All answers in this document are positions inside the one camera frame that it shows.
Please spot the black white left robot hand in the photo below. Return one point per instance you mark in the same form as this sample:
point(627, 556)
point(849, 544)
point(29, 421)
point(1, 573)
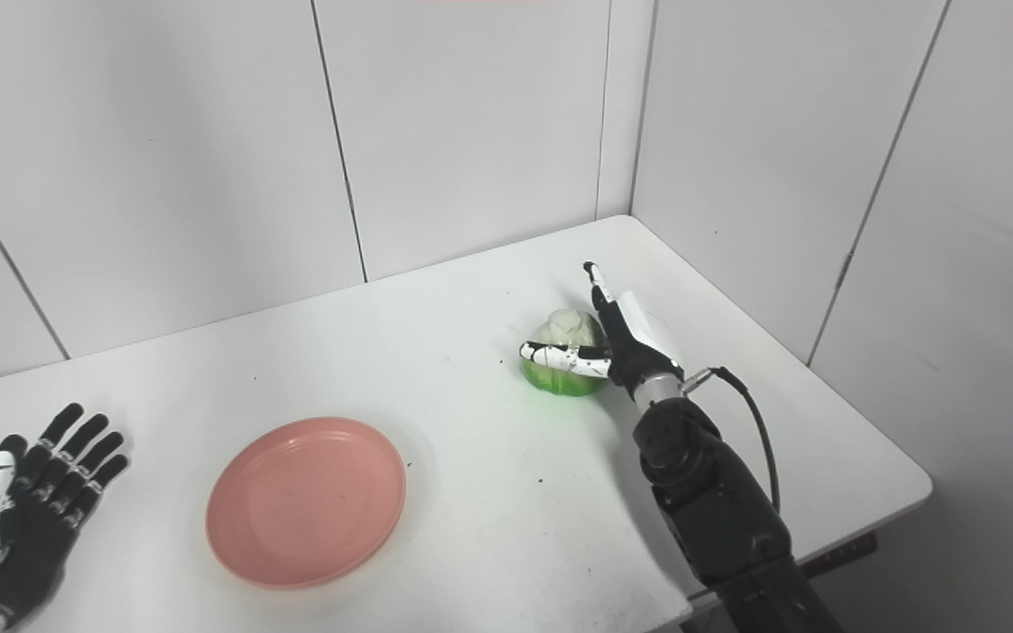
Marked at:
point(32, 545)

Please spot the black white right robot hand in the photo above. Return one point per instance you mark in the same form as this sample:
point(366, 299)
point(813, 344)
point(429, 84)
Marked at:
point(638, 356)

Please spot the green white toy cabbage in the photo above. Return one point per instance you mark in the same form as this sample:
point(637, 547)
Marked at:
point(564, 330)

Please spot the pink round plate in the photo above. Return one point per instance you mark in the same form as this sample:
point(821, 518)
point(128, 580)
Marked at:
point(304, 501)

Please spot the black under-table frame bar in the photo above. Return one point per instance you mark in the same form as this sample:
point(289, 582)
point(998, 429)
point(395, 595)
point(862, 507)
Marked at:
point(849, 549)

